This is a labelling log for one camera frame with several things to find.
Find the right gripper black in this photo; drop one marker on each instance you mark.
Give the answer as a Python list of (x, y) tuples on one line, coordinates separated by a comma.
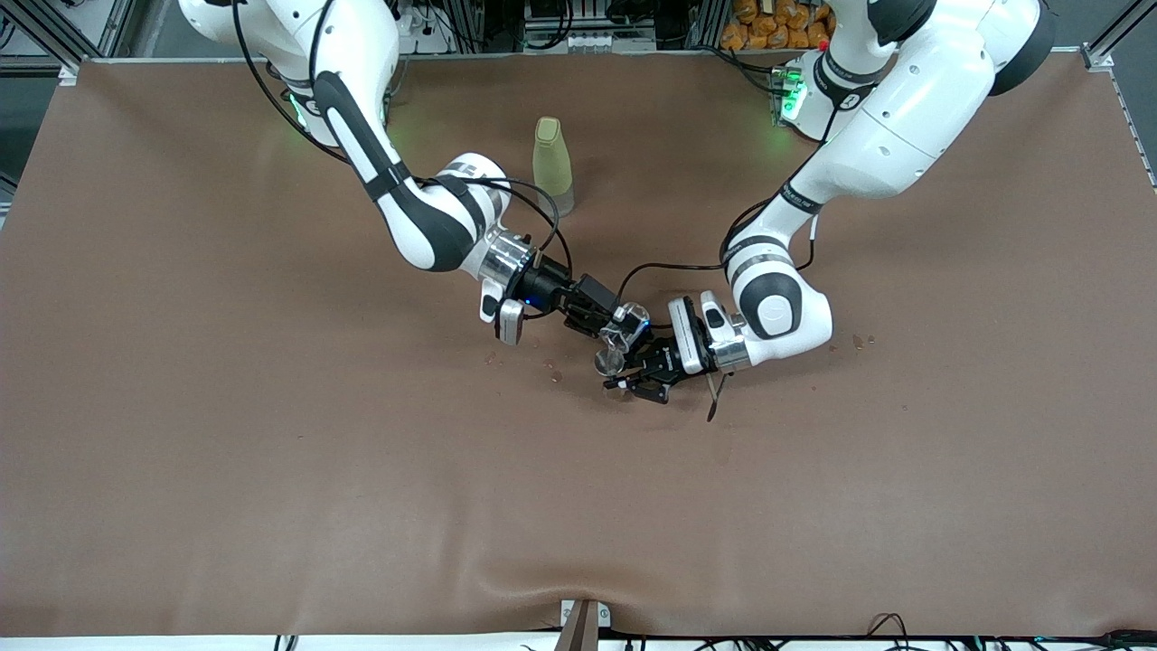
[(552, 286)]

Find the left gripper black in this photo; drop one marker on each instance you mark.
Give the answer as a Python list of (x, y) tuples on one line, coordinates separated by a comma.
[(659, 360)]

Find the clear glass measuring cup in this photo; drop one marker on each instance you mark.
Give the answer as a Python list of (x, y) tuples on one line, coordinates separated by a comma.
[(628, 325)]

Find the steel double jigger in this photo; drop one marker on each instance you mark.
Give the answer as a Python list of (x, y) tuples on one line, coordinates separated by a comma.
[(607, 363)]

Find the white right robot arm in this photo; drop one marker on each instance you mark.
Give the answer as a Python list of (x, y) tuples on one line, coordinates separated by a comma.
[(434, 226)]

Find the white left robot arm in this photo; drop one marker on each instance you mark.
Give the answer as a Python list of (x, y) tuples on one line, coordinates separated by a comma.
[(904, 117)]

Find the green bottle with clear base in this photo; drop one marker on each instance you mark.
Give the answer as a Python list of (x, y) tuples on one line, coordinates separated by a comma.
[(551, 167)]

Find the brown table mat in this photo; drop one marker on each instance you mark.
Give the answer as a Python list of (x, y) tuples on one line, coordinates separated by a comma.
[(578, 497)]

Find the long white socket strip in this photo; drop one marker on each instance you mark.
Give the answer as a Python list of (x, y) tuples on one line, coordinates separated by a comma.
[(597, 41)]

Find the white power strip with plugs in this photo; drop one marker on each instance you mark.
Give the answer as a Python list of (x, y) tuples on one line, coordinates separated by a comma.
[(425, 41)]

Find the pile of orange items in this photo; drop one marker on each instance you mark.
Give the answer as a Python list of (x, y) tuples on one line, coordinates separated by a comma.
[(768, 27)]

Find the metal table edge bracket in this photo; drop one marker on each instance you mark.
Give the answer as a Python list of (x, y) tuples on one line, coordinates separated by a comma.
[(583, 628)]

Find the dark aluminium frame post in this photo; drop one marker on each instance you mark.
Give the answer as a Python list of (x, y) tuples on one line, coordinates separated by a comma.
[(710, 23), (470, 23)]

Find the aluminium frame corner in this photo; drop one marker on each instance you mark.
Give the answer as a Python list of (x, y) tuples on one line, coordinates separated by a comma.
[(1098, 59), (69, 72)]

